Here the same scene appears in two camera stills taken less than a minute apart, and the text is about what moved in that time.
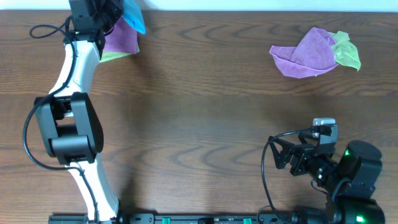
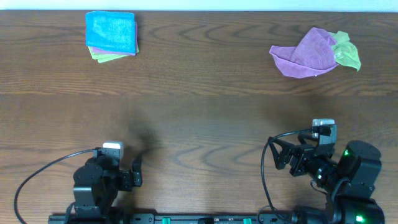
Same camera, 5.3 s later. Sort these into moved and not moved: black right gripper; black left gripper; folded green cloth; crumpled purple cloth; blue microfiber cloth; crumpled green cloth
Moved: black left gripper; blue microfiber cloth
Not moved: black right gripper; crumpled green cloth; crumpled purple cloth; folded green cloth
